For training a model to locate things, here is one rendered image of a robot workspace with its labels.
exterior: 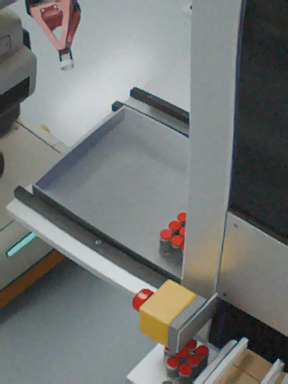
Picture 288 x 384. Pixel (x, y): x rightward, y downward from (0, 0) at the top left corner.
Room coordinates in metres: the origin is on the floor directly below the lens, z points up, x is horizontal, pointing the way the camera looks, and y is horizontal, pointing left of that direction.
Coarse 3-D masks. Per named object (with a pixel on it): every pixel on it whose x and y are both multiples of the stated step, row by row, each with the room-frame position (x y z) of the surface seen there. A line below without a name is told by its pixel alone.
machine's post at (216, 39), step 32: (192, 0) 0.81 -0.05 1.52; (224, 0) 0.78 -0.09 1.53; (192, 32) 0.81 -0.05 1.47; (224, 32) 0.78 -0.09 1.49; (192, 64) 0.80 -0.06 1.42; (224, 64) 0.78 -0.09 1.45; (192, 96) 0.80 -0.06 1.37; (224, 96) 0.78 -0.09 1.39; (192, 128) 0.80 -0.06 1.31; (224, 128) 0.78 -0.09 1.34; (192, 160) 0.80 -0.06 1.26; (224, 160) 0.77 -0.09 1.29; (192, 192) 0.80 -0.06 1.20; (224, 192) 0.77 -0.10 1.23; (192, 224) 0.80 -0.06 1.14; (224, 224) 0.77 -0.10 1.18; (192, 256) 0.80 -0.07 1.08; (192, 288) 0.79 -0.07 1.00
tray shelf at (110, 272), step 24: (168, 72) 1.44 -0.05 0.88; (168, 96) 1.36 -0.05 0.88; (72, 144) 1.22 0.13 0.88; (48, 168) 1.16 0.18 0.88; (24, 216) 1.04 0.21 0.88; (48, 240) 1.00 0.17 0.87; (72, 240) 0.99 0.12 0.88; (96, 264) 0.94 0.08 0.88; (120, 288) 0.90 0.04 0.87; (144, 288) 0.89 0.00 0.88; (216, 336) 0.78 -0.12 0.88
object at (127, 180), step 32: (96, 128) 1.23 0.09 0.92; (128, 128) 1.26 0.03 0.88; (160, 128) 1.23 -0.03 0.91; (64, 160) 1.15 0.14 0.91; (96, 160) 1.17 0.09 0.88; (128, 160) 1.17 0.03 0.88; (160, 160) 1.17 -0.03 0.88; (32, 192) 1.09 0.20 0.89; (64, 192) 1.10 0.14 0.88; (96, 192) 1.10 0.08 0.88; (128, 192) 1.10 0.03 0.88; (160, 192) 1.10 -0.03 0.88; (96, 224) 1.02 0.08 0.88; (128, 224) 1.03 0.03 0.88; (160, 224) 1.03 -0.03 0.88; (160, 256) 0.96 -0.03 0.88
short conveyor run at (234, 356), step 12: (228, 348) 0.72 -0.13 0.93; (240, 348) 0.70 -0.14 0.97; (216, 360) 0.70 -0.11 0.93; (228, 360) 0.68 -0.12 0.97; (240, 360) 0.70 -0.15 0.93; (252, 360) 0.70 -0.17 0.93; (264, 360) 0.70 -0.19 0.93; (204, 372) 0.68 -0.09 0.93; (216, 372) 0.65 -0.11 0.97; (228, 372) 0.68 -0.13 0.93; (240, 372) 0.68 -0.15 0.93; (252, 372) 0.68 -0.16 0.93; (264, 372) 0.68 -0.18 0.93; (276, 372) 0.66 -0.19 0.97
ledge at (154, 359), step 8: (160, 344) 0.77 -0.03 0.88; (200, 344) 0.76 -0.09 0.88; (152, 352) 0.75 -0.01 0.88; (160, 352) 0.75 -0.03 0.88; (216, 352) 0.75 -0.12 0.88; (144, 360) 0.73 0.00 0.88; (152, 360) 0.73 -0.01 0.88; (160, 360) 0.73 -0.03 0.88; (208, 360) 0.73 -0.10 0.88; (136, 368) 0.72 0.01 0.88; (144, 368) 0.72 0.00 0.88; (152, 368) 0.72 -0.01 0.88; (160, 368) 0.72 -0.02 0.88; (128, 376) 0.70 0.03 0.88; (136, 376) 0.70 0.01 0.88; (144, 376) 0.70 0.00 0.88; (152, 376) 0.70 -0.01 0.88; (160, 376) 0.70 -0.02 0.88
